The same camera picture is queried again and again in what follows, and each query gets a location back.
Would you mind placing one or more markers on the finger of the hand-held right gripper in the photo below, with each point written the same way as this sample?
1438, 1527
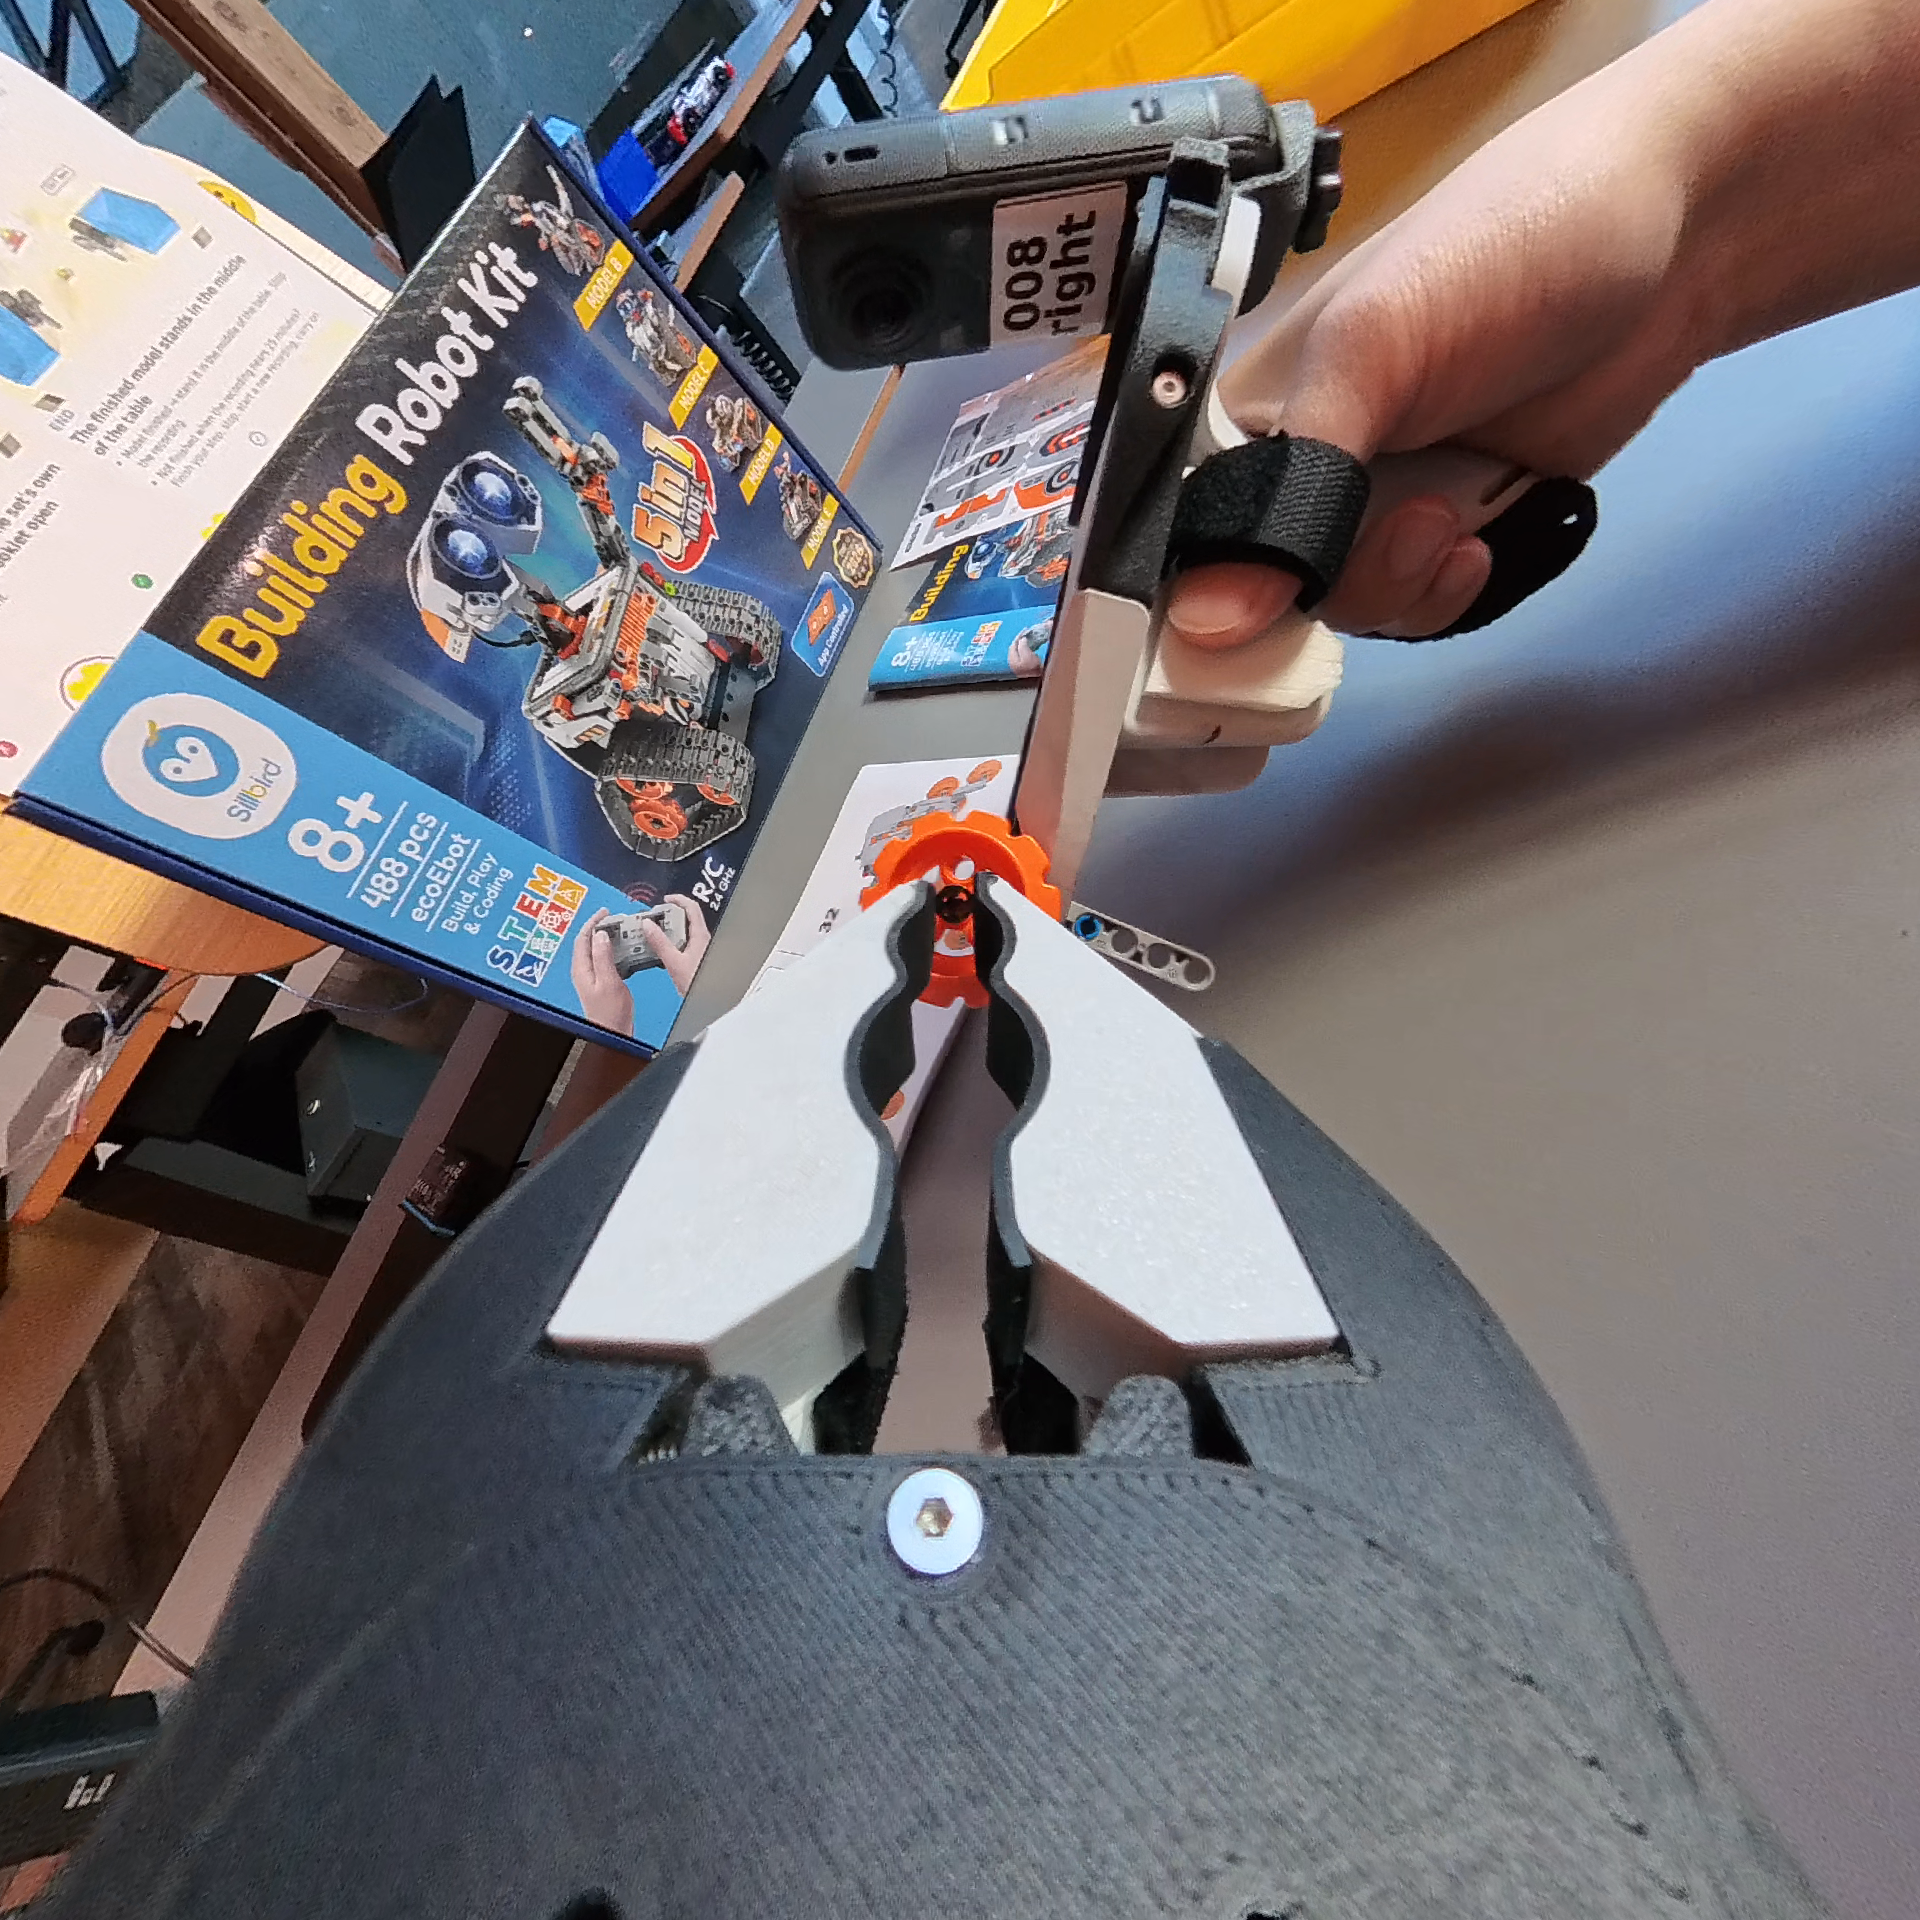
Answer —
1087, 720

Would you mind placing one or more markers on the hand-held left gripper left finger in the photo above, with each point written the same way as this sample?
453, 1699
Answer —
719, 1185

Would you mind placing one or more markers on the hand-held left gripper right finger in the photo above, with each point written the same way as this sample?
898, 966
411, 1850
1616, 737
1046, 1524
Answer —
1154, 1185

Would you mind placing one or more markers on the orange gear wheel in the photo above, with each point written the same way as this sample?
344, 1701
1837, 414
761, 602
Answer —
899, 855

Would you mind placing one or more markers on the grey desk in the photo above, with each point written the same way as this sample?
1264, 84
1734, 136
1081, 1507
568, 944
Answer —
1500, 1125

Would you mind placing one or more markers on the black box under desk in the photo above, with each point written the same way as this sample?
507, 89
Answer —
300, 1110

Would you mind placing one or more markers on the person's right hand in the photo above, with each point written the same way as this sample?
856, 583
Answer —
1470, 345

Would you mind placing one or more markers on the blue booklet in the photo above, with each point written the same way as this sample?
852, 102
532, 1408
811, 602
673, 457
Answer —
960, 638

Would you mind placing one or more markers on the white instruction booklet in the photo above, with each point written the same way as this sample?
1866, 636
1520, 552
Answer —
899, 797

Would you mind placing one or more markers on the light grey holed beam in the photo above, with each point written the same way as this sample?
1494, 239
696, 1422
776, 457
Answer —
1148, 950

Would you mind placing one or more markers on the yellow storage bin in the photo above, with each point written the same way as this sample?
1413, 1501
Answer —
1199, 55

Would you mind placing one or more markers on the sticker sheet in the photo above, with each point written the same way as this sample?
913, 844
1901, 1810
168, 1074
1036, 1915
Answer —
988, 466

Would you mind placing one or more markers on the robot kit box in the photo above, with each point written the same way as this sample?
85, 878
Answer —
448, 601

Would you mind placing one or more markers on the printed paper sheet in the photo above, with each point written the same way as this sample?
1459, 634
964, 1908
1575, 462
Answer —
134, 375

